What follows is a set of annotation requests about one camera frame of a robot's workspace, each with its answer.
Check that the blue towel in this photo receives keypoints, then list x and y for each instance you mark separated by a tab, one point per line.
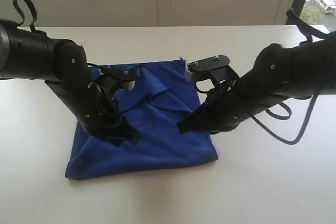
160	98

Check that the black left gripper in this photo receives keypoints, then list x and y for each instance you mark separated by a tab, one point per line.
94	106

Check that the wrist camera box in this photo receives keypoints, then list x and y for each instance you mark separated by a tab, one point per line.
115	78
216	66

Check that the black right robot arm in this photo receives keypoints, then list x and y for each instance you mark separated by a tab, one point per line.
313	69

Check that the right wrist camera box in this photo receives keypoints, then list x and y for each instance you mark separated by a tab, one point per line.
216	66

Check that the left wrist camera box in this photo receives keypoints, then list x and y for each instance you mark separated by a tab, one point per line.
115	78

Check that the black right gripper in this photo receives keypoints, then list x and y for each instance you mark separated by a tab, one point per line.
233	101

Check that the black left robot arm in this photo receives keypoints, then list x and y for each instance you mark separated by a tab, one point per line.
27	54

